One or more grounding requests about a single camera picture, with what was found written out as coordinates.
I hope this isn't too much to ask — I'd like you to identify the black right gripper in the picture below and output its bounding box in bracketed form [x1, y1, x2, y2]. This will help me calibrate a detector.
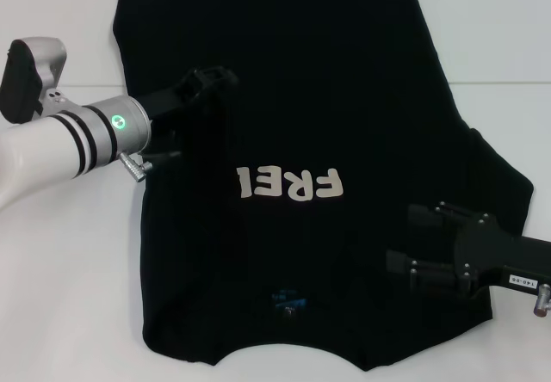
[385, 200, 551, 300]

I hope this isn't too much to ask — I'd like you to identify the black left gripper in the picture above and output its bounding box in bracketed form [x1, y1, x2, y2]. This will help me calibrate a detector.
[137, 66, 240, 162]

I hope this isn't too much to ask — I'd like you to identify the black shirt with FREE print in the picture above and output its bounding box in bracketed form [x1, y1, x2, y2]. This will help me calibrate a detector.
[110, 0, 536, 365]

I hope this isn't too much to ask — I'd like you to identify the silver right plug connector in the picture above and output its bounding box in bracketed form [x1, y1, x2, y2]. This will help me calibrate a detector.
[531, 283, 551, 317]

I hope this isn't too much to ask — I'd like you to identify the silver left plug with cable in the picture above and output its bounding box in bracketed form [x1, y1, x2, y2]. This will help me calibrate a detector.
[119, 151, 154, 175]

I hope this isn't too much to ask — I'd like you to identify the black and silver left wrist camera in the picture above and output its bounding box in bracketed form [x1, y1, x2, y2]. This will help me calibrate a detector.
[0, 36, 69, 126]

